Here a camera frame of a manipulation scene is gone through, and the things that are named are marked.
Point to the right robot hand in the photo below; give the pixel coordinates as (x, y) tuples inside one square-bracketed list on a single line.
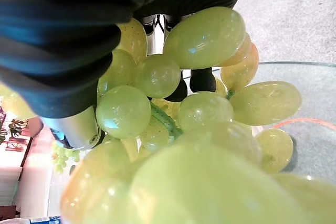
[(57, 37)]

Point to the blue and white package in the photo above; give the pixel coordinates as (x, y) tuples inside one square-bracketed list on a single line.
[(44, 220)]

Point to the green grape bunch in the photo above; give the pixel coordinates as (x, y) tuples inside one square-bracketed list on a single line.
[(204, 37)]

